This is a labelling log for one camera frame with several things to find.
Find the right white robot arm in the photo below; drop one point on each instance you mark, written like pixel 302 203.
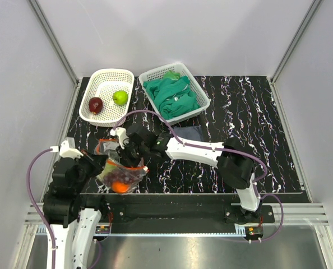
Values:
pixel 236 169

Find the green fake apple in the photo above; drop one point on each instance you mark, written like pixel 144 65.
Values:
pixel 120 97

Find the clear zip top bag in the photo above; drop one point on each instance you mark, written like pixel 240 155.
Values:
pixel 109 147

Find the left connector box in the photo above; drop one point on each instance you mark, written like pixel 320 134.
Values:
pixel 102 229

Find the pale green fake cabbage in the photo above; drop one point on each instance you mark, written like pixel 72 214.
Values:
pixel 109 167

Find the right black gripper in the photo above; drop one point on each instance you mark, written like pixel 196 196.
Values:
pixel 124 157

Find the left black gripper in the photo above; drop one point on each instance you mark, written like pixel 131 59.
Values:
pixel 98 161

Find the connector box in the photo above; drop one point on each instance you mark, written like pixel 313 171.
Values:
pixel 254 232
pixel 102 229

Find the orange fake fruit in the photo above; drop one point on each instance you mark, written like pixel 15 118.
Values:
pixel 120 187

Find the dark red fake apple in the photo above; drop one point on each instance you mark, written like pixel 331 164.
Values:
pixel 95 105

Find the white oval perforated basket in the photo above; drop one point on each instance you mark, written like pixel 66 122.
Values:
pixel 103 84

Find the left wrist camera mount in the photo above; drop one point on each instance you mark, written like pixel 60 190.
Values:
pixel 67 149

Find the grey folded towel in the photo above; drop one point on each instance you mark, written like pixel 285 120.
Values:
pixel 193 133

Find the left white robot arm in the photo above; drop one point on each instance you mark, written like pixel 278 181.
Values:
pixel 71 218

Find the black marble pattern mat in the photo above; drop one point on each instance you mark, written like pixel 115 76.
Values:
pixel 241 107

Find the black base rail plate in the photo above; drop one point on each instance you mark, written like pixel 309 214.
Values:
pixel 174 214

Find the right connector box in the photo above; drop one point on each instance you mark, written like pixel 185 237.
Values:
pixel 254 232

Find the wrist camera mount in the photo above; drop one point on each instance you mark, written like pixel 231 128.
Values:
pixel 120 134
pixel 67 149

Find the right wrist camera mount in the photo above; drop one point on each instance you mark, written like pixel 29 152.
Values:
pixel 120 134

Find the green cloth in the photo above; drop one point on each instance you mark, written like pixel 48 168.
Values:
pixel 172 95

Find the white rectangular plastic basket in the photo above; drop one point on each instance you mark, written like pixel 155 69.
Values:
pixel 159 72

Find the purple fake grapes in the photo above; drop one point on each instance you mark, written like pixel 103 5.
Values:
pixel 119 177

